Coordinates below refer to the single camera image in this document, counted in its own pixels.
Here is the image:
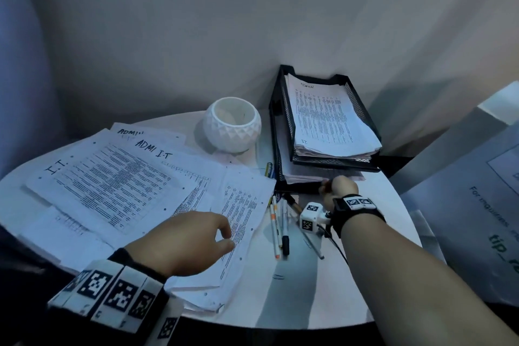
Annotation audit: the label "thin black camera cable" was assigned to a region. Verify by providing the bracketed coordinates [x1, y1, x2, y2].
[316, 224, 350, 266]

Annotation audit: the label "slim grey pen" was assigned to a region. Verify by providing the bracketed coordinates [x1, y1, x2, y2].
[302, 230, 325, 261]

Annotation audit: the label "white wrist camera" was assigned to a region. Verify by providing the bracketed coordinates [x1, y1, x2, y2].
[145, 297, 185, 346]
[299, 202, 332, 234]

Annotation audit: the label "large printed notice poster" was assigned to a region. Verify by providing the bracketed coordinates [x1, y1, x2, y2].
[399, 121, 519, 307]

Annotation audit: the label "person's black trousers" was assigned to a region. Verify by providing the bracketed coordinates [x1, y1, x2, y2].
[0, 226, 378, 346]

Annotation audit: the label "black mesh paper tray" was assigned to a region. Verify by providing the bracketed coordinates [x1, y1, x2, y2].
[268, 64, 382, 192]

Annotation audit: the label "white pen orange tip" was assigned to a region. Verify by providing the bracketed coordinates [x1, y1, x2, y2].
[269, 195, 282, 260]

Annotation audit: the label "white pen black cap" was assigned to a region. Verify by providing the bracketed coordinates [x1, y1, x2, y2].
[281, 198, 291, 257]

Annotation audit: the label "right black marker wristband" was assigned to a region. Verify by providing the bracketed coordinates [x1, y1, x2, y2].
[330, 194, 387, 238]

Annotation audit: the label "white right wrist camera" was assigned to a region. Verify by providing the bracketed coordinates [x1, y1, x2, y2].
[299, 202, 332, 234]

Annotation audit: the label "thin bundle printed sheets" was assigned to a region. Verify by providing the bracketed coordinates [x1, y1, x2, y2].
[283, 171, 365, 185]

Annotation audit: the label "person's left hand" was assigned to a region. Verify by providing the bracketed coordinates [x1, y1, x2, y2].
[124, 211, 237, 277]

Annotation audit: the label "person's right hand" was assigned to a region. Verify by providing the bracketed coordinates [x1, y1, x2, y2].
[320, 175, 361, 212]

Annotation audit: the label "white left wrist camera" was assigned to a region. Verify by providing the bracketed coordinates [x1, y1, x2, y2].
[145, 297, 185, 346]

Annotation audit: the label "pile of printed papers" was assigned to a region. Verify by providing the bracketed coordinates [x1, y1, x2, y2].
[0, 122, 277, 313]

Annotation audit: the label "white faceted cup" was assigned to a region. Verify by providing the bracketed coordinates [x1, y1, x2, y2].
[202, 96, 262, 154]

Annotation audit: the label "neat stack of papers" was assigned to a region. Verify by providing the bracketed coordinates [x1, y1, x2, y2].
[283, 74, 383, 158]

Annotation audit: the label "person's right forearm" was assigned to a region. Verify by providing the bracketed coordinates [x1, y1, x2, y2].
[340, 218, 519, 346]

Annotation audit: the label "white box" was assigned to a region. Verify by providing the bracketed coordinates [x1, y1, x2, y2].
[390, 81, 519, 196]

